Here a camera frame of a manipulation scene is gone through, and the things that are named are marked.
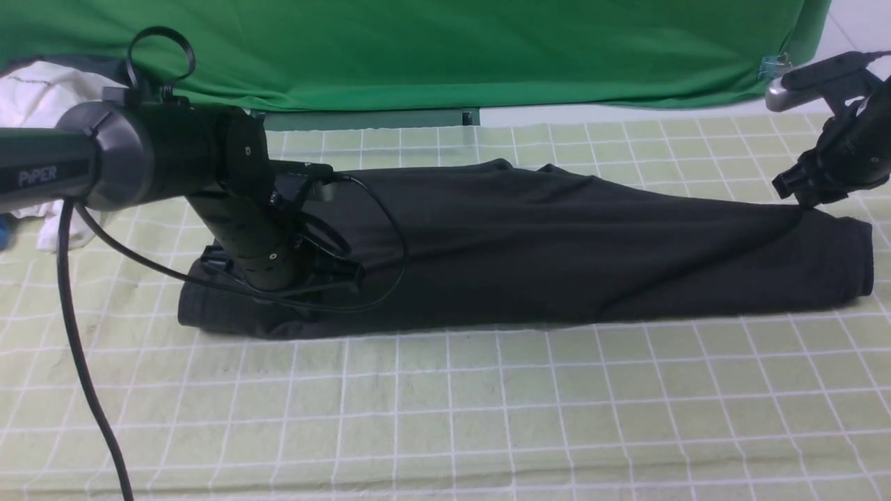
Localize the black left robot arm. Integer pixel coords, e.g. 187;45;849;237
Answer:
1;102;365;297

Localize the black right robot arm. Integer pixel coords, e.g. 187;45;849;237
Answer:
766;74;890;209

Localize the green backdrop cloth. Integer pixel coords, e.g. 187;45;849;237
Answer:
1;1;830;111

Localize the dark green metal bar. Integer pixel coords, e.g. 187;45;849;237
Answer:
249;108;480;132

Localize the white crumpled shirt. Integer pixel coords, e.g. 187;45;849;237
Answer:
1;61;122;253

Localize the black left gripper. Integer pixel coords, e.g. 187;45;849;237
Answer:
200;161;365;295

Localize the dark gray long-sleeve shirt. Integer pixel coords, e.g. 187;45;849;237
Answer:
178;159;874;340

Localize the teal binder clip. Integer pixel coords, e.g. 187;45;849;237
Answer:
757;53;794;80

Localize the blue object at edge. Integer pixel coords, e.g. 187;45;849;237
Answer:
0;214;12;251

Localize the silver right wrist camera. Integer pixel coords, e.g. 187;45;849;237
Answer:
764;51;885;113

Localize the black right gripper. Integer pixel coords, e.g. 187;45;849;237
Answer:
771;111;890;208

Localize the light green checkered mat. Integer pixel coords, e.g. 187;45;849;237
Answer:
1;113;890;500

